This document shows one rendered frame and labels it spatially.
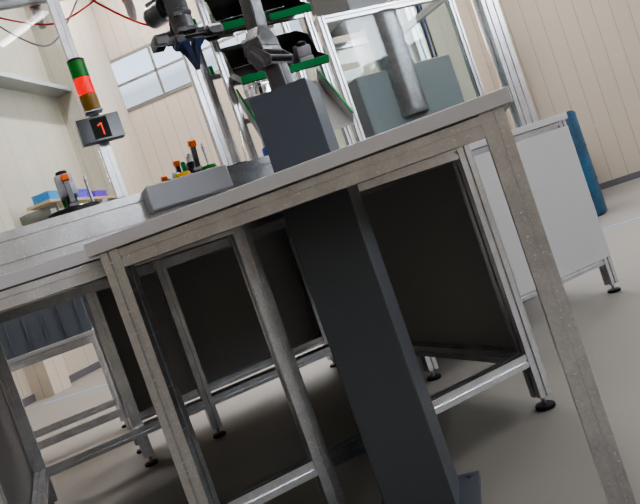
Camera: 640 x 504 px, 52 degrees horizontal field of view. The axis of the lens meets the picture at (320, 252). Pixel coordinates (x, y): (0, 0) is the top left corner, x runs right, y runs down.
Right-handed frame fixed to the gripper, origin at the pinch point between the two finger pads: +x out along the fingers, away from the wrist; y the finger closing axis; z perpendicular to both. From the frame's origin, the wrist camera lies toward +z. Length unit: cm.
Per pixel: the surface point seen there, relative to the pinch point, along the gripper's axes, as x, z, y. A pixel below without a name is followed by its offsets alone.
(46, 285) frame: 45, -4, 52
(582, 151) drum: 65, 289, -406
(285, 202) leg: 46, -43, 6
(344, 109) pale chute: 21.2, 12.2, -43.1
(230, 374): 107, 165, -15
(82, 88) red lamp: -7.2, 29.3, 25.1
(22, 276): 41, -6, 56
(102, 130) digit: 5.8, 29.0, 23.9
